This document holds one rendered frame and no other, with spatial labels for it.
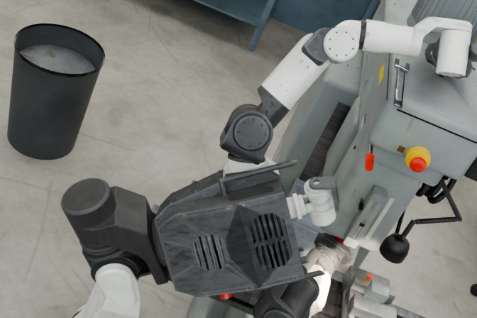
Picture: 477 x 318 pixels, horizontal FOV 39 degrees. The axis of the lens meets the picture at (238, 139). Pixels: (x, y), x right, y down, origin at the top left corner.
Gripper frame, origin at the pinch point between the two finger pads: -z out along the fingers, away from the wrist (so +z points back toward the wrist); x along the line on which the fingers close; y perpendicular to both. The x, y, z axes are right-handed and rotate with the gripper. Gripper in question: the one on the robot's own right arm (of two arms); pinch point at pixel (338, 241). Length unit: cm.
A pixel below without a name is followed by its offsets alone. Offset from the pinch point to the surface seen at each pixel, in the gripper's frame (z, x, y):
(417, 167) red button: 26, -8, -52
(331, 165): -6.2, 14.4, -19.0
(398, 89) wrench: 24, 5, -66
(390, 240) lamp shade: 21.7, -12.8, -26.8
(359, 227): 12.6, -3.8, -18.2
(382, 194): 12.2, -4.3, -31.3
